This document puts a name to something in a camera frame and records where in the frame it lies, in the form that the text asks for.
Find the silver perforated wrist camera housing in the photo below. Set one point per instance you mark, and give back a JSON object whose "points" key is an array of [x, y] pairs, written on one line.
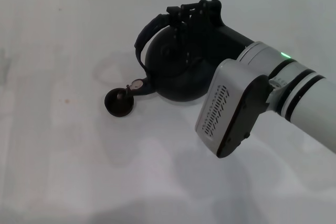
{"points": [[225, 108]]}

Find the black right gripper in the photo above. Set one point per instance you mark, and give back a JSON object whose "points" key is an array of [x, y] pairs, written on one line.
{"points": [[210, 35]]}

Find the small dark brown teacup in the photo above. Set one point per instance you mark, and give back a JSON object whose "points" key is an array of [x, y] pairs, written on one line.
{"points": [[118, 107]]}

